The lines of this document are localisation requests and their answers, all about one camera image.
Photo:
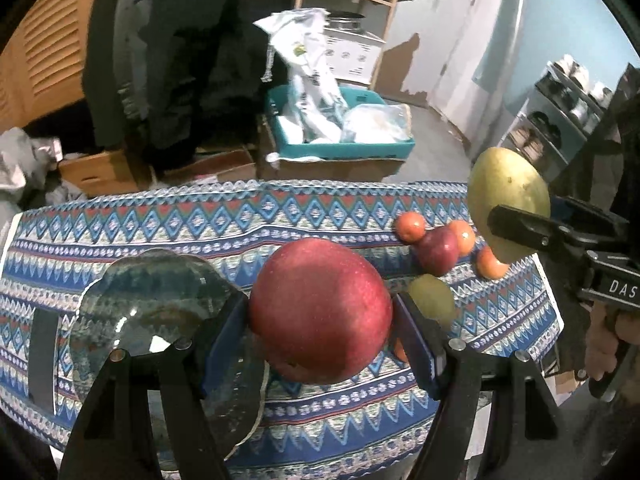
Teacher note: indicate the small cardboard box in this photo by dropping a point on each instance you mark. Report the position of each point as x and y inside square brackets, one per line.
[100, 175]

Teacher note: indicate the red apple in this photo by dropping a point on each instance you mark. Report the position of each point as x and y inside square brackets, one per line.
[439, 252]
[320, 305]

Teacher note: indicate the dark round pan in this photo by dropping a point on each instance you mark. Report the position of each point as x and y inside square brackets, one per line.
[345, 22]

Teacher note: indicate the large cardboard box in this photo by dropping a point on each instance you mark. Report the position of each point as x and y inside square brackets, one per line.
[330, 170]

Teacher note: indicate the teal box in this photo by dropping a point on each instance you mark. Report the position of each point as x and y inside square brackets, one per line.
[350, 150]

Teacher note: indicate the yellow pear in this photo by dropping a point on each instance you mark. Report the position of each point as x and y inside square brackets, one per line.
[505, 185]

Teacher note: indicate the flat cardboard box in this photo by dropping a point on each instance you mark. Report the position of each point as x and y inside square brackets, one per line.
[215, 165]

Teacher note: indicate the green pear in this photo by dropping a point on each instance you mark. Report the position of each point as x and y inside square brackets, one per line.
[432, 297]

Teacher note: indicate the white printed bag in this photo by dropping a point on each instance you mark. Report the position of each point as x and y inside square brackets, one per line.
[310, 85]

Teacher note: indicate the wooden louvered door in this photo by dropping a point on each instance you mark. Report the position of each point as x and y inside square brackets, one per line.
[50, 50]

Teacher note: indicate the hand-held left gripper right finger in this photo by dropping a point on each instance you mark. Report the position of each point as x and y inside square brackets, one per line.
[417, 350]

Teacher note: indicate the clear plastic bag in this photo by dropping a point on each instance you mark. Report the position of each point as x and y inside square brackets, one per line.
[375, 122]

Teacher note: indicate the grey cloth heap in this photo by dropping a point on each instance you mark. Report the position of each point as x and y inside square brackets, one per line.
[25, 160]

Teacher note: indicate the orange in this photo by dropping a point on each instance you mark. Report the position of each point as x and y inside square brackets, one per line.
[464, 237]
[490, 264]
[411, 226]
[400, 350]

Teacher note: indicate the white door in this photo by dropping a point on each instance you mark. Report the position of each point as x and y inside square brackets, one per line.
[460, 35]

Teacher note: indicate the dark hanging clothes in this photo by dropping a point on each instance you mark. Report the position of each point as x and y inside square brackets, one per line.
[190, 60]

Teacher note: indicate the person's right hand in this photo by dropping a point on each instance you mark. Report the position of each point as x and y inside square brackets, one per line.
[597, 345]

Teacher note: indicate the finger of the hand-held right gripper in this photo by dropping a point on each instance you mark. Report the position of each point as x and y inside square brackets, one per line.
[530, 230]
[565, 207]

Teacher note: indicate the group of shoes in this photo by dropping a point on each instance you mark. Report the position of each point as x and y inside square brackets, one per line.
[575, 77]

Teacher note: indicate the shoe rack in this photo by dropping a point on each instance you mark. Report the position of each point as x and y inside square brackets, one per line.
[525, 110]

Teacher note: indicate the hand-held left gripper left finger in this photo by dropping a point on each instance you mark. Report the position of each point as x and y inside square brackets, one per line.
[225, 340]

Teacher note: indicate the white printed box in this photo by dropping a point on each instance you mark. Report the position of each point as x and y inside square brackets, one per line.
[352, 55]

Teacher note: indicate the blue patterned tablecloth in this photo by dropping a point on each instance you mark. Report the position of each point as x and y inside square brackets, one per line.
[300, 210]

